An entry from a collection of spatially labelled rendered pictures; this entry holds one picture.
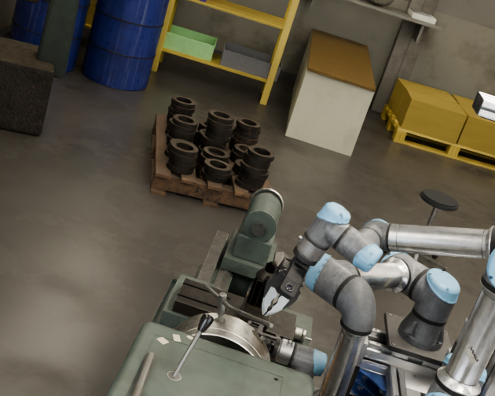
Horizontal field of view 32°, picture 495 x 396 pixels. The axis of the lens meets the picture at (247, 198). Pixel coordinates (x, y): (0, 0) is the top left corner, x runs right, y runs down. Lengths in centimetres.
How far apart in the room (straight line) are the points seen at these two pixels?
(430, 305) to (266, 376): 76
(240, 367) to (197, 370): 13
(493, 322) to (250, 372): 61
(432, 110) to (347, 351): 705
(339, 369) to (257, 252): 106
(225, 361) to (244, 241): 132
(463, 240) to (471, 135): 741
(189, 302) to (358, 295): 77
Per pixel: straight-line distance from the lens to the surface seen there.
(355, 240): 219
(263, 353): 245
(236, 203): 632
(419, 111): 941
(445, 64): 1058
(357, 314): 246
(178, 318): 302
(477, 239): 224
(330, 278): 249
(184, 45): 913
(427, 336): 284
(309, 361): 267
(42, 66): 655
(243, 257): 353
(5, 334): 435
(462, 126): 955
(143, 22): 810
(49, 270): 493
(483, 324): 215
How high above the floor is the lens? 245
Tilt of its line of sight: 22 degrees down
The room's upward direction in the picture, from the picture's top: 18 degrees clockwise
